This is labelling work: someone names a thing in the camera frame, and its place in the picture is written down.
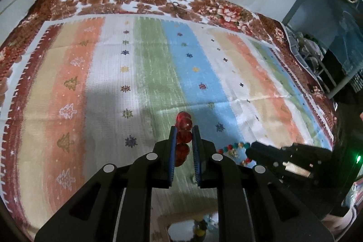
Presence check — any blue denim garment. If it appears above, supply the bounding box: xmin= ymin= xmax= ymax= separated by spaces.
xmin=329 ymin=2 xmax=363 ymax=76

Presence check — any striped pastel mat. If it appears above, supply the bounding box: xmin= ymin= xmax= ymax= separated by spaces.
xmin=0 ymin=15 xmax=336 ymax=242

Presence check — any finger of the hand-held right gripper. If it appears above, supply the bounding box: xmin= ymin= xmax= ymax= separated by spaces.
xmin=249 ymin=141 xmax=285 ymax=158
xmin=245 ymin=148 xmax=284 ymax=175

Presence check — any red beaded bracelet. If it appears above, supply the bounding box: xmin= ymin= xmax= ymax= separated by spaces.
xmin=174 ymin=111 xmax=195 ymax=167

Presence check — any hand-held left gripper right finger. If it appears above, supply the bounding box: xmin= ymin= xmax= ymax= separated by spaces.
xmin=191 ymin=126 xmax=335 ymax=242

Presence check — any red floral blanket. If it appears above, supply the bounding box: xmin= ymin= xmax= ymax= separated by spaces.
xmin=0 ymin=0 xmax=339 ymax=123

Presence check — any multicoloured glass bead bracelet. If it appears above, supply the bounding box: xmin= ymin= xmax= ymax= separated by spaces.
xmin=217 ymin=141 xmax=253 ymax=166

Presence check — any grey metal rack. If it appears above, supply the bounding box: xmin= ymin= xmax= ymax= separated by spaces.
xmin=281 ymin=0 xmax=363 ymax=101

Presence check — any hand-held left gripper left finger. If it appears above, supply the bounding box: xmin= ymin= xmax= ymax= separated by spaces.
xmin=34 ymin=126 xmax=178 ymax=242

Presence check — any pale clutter bundle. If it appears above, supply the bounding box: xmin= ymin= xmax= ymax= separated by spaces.
xmin=295 ymin=32 xmax=326 ymax=72

